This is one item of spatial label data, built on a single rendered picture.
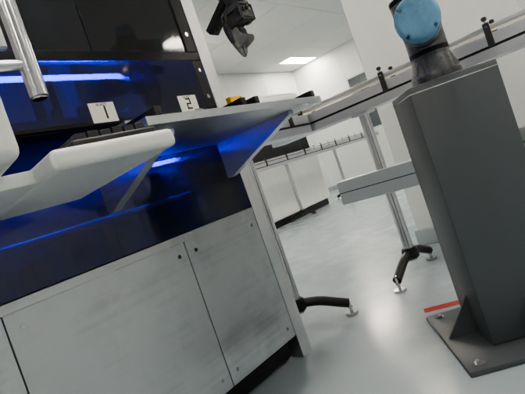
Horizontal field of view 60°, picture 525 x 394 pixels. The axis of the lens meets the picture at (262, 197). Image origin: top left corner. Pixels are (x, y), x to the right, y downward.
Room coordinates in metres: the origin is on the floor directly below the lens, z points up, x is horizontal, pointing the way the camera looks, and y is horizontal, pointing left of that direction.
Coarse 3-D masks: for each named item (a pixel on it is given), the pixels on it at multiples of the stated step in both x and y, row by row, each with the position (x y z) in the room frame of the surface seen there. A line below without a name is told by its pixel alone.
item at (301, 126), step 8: (288, 120) 2.19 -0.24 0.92; (296, 120) 2.25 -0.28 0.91; (304, 120) 2.30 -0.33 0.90; (280, 128) 2.13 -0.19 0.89; (288, 128) 2.18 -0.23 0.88; (296, 128) 2.23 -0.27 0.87; (304, 128) 2.28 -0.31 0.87; (280, 136) 2.12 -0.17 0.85; (288, 136) 2.16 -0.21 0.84; (296, 136) 2.29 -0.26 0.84; (272, 144) 2.26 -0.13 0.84
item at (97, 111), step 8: (88, 104) 1.31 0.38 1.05; (96, 104) 1.32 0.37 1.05; (104, 104) 1.34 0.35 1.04; (112, 104) 1.36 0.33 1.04; (96, 112) 1.32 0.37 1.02; (104, 112) 1.34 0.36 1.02; (112, 112) 1.36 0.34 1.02; (96, 120) 1.31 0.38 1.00; (104, 120) 1.33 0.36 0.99; (112, 120) 1.35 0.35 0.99
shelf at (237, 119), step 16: (192, 112) 1.04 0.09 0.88; (208, 112) 1.08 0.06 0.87; (224, 112) 1.12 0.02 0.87; (240, 112) 1.16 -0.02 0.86; (256, 112) 1.24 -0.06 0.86; (272, 112) 1.34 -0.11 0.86; (160, 128) 1.01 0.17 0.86; (176, 128) 1.08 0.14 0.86; (192, 128) 1.15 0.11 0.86; (208, 128) 1.24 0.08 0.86; (224, 128) 1.34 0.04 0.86; (240, 128) 1.45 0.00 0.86; (176, 144) 1.32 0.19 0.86; (192, 144) 1.43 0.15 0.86; (208, 144) 1.56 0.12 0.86
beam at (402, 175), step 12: (384, 168) 2.17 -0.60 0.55; (396, 168) 2.13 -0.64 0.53; (408, 168) 2.09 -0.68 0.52; (348, 180) 2.30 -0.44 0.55; (360, 180) 2.26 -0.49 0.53; (372, 180) 2.22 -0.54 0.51; (384, 180) 2.18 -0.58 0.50; (396, 180) 2.14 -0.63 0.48; (408, 180) 2.11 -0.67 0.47; (348, 192) 2.32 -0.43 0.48; (360, 192) 2.27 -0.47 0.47; (372, 192) 2.23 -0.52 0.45; (384, 192) 2.19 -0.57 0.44
